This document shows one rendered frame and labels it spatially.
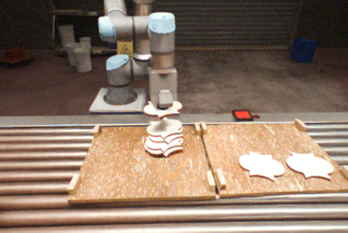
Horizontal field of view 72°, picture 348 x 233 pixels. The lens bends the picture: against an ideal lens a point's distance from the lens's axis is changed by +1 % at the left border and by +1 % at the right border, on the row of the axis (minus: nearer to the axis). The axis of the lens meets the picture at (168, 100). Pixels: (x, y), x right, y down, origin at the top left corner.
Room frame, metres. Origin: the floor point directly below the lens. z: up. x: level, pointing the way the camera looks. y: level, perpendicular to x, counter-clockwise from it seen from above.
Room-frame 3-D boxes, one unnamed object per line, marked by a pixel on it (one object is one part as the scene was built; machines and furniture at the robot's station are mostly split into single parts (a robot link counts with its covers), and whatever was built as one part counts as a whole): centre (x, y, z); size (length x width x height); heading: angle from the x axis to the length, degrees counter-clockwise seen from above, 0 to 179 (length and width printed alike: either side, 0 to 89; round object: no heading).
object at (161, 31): (0.72, 0.02, 1.33); 0.09 x 0.08 x 0.11; 13
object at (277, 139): (0.65, -0.34, 0.93); 0.41 x 0.35 x 0.02; 93
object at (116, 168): (0.63, 0.08, 0.93); 0.41 x 0.35 x 0.02; 92
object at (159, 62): (0.71, 0.02, 1.25); 0.08 x 0.08 x 0.05
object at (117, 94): (1.18, 0.27, 0.93); 0.15 x 0.15 x 0.10
